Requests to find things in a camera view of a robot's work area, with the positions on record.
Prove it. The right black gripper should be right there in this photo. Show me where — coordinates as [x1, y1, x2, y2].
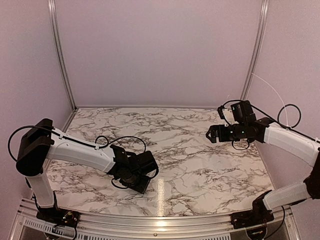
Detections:
[205, 122, 246, 144]

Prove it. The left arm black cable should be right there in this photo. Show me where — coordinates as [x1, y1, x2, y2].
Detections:
[7, 125, 147, 162]

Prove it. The left aluminium frame post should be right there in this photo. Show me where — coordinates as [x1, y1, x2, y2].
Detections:
[47, 0, 77, 112]

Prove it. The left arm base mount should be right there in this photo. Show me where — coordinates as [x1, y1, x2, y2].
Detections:
[36, 207, 80, 228]

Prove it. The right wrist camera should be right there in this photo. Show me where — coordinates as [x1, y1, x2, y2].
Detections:
[217, 105, 235, 126]

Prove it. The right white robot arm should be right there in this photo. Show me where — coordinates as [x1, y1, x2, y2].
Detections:
[205, 100, 320, 224]

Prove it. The white zip tie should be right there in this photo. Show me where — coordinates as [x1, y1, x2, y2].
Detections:
[250, 72, 290, 128]

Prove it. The right aluminium frame post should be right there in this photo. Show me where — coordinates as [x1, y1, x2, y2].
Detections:
[240, 0, 270, 100]

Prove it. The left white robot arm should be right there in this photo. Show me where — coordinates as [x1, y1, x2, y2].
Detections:
[16, 118, 159, 223]

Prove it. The aluminium frame post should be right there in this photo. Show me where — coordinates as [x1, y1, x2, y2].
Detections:
[47, 0, 77, 112]
[240, 0, 270, 100]

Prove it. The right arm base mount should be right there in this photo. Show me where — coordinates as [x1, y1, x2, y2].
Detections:
[230, 198, 275, 229]

